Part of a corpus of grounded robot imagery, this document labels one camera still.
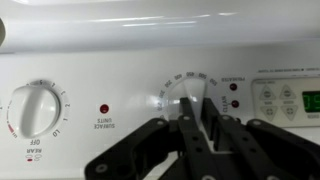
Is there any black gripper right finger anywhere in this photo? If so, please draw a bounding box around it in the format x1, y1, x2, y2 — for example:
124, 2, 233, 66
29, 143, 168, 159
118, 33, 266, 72
202, 97, 320, 180

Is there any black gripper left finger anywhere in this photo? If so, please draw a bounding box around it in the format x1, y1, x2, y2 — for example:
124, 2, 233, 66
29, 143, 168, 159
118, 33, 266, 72
84, 96, 218, 180

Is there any white oven temperature knob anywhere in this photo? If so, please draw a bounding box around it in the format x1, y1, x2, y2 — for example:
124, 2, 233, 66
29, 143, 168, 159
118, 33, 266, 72
163, 79, 210, 134

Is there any stove clock keypad panel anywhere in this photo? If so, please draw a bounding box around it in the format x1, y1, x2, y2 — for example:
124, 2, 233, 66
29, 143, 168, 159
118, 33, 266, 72
251, 76, 320, 129

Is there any white electric stove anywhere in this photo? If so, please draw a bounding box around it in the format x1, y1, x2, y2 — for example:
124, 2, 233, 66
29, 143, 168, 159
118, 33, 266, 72
0, 0, 320, 180

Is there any white stove burner knob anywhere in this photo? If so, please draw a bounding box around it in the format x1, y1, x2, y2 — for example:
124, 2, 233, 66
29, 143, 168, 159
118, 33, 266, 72
6, 84, 62, 140

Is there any red surface units light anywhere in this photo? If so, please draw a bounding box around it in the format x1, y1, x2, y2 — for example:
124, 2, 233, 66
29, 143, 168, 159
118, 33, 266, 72
98, 103, 111, 115

